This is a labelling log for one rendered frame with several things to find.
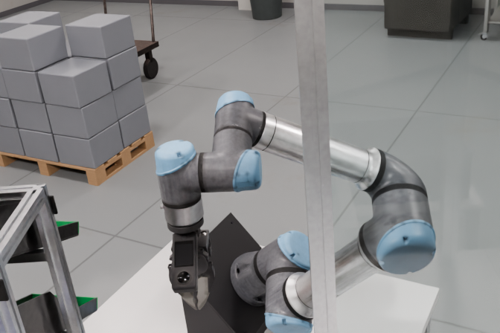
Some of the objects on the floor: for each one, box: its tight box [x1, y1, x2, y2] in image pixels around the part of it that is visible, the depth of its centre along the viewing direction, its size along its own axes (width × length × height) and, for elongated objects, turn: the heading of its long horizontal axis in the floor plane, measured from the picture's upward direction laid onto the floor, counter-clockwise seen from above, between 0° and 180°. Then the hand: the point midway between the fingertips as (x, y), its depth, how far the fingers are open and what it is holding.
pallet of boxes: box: [0, 11, 155, 186], centre depth 472 cm, size 104×69×106 cm
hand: (196, 306), depth 127 cm, fingers closed
